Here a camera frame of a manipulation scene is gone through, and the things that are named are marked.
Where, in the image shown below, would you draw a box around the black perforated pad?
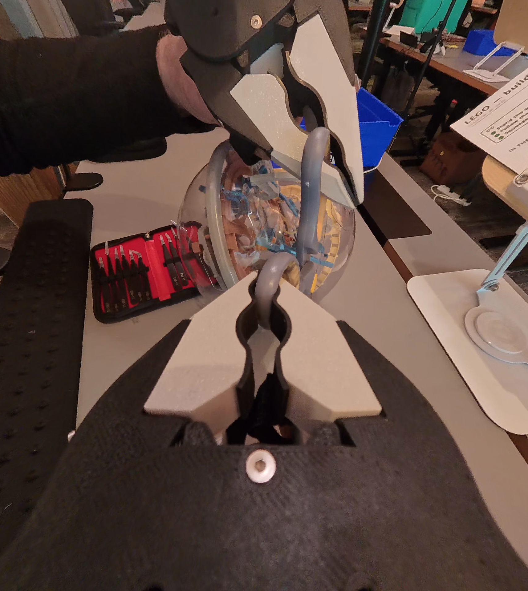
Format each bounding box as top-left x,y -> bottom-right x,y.
0,199 -> 94,591

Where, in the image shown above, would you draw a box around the black vertical pole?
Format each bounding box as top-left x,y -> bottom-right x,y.
357,0 -> 399,84

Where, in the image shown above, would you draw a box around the yellow-handled scissors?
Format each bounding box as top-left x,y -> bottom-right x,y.
255,127 -> 331,333

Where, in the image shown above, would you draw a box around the clear maze ball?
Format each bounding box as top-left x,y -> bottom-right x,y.
179,139 -> 357,301

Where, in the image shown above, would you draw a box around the blue labelled storage bin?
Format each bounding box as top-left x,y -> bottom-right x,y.
355,88 -> 403,171

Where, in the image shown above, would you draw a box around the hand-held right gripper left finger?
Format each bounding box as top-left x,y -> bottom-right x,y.
144,273 -> 259,435

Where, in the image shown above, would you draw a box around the green storage bin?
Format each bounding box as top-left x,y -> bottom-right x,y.
398,0 -> 473,33

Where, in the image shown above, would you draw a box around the brown cardboard box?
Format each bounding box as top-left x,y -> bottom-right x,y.
421,130 -> 486,185

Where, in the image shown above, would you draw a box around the white cable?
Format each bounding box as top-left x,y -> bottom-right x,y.
431,184 -> 473,207

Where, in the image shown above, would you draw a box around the red tool kit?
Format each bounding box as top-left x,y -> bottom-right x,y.
91,222 -> 218,324

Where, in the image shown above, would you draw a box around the small blue bin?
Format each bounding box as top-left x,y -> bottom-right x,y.
463,28 -> 514,56

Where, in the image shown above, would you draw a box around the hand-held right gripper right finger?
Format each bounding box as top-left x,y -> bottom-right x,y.
278,280 -> 383,435

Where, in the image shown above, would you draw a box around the person's left forearm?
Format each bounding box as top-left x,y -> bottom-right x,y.
0,26 -> 214,181

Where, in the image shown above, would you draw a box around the person's left hand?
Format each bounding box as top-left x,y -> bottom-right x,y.
156,34 -> 221,124

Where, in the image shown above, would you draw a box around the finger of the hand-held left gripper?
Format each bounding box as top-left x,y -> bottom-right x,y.
286,13 -> 366,206
229,70 -> 308,178

